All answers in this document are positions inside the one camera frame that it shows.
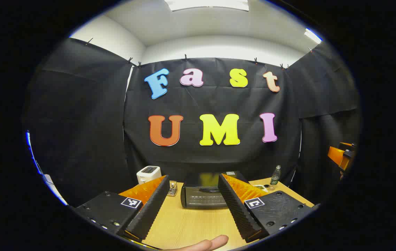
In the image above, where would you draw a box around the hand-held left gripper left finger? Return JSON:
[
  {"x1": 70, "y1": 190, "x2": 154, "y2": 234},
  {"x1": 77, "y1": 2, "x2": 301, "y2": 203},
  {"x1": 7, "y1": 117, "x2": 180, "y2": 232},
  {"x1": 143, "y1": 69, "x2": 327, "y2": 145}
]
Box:
[{"x1": 73, "y1": 175, "x2": 170, "y2": 242}]

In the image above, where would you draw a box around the small ceiling light panel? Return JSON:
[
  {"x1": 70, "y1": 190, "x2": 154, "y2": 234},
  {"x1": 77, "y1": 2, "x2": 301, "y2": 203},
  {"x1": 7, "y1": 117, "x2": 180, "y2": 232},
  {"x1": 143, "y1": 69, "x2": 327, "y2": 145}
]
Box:
[{"x1": 304, "y1": 28, "x2": 323, "y2": 44}]

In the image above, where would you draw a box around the large ceiling light panel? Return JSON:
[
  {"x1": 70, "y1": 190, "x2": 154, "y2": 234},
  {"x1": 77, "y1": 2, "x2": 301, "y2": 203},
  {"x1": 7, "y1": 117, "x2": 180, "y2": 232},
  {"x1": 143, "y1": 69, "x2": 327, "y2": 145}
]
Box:
[{"x1": 165, "y1": 0, "x2": 249, "y2": 12}]

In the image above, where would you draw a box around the clear plastic water bottle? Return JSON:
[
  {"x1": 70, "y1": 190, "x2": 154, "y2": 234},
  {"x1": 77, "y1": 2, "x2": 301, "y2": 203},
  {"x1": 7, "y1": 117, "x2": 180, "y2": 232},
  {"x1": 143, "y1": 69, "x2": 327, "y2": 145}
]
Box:
[{"x1": 270, "y1": 165, "x2": 282, "y2": 191}]

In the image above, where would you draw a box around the row of black cloth clips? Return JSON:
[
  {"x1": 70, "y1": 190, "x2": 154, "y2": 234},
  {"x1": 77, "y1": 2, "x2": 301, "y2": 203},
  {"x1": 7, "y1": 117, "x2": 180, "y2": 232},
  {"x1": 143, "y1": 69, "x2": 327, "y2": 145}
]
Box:
[{"x1": 85, "y1": 38, "x2": 314, "y2": 70}]

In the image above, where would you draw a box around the black electric oven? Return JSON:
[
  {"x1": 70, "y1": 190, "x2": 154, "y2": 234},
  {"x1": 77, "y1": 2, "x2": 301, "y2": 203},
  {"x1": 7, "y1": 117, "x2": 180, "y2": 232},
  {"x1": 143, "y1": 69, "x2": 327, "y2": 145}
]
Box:
[{"x1": 180, "y1": 171, "x2": 251, "y2": 210}]

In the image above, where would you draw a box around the white toaster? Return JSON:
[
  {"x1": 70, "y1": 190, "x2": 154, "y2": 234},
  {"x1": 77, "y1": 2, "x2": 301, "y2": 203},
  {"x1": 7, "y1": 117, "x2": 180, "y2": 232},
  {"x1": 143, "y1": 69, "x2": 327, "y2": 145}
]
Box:
[{"x1": 136, "y1": 166, "x2": 162, "y2": 184}]

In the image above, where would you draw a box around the black backdrop cloth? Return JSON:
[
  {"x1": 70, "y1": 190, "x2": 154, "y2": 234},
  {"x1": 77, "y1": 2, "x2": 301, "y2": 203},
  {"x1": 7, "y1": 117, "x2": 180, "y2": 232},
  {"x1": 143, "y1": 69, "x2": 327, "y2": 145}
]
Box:
[{"x1": 23, "y1": 38, "x2": 360, "y2": 210}]

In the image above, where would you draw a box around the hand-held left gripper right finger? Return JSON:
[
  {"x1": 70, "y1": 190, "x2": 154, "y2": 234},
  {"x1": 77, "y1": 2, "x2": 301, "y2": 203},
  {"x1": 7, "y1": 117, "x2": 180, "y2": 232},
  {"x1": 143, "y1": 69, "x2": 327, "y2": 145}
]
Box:
[{"x1": 218, "y1": 173, "x2": 320, "y2": 243}]

